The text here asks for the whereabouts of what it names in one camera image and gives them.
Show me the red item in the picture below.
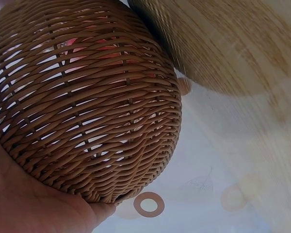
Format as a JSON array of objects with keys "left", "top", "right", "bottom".
[{"left": 55, "top": 14, "right": 158, "bottom": 81}]

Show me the brown wicker basket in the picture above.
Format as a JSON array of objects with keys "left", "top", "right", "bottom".
[{"left": 0, "top": 0, "right": 183, "bottom": 207}]

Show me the person's left hand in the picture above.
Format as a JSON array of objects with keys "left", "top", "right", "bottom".
[{"left": 0, "top": 77, "right": 193, "bottom": 233}]

